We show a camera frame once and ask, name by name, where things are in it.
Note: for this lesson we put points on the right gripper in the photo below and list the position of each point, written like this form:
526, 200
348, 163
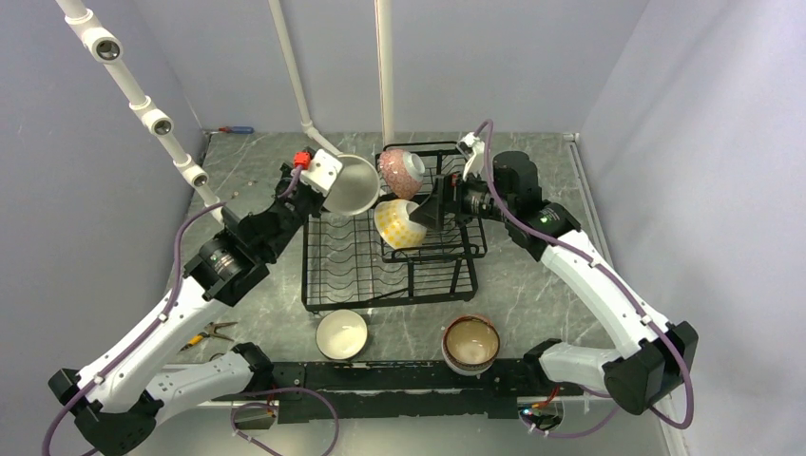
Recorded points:
431, 212

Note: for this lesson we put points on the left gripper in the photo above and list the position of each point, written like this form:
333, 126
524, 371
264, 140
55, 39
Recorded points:
316, 212

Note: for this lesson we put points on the blue yellow patterned bowl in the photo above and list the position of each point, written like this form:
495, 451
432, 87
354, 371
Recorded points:
391, 220

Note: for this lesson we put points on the red patterned bowl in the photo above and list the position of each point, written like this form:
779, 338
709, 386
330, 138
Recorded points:
403, 172

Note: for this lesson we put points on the teal white bowl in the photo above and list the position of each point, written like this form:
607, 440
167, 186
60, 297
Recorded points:
341, 335

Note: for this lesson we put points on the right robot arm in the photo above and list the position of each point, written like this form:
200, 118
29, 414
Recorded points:
651, 356

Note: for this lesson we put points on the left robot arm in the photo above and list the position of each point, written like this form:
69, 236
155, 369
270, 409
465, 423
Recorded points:
118, 400

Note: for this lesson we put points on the red blue screwdriver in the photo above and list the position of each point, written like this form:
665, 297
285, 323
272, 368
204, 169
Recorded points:
242, 130

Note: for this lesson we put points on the brown glazed bowl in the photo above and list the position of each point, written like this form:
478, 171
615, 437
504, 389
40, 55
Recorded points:
470, 344

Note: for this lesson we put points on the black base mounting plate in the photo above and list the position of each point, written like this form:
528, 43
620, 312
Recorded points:
307, 391

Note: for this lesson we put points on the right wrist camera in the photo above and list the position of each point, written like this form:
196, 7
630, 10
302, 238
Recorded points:
472, 148

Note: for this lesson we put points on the black wire dish rack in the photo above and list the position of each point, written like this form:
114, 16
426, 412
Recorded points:
382, 259

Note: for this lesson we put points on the yellow handled pliers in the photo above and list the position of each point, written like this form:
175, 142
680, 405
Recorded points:
211, 330

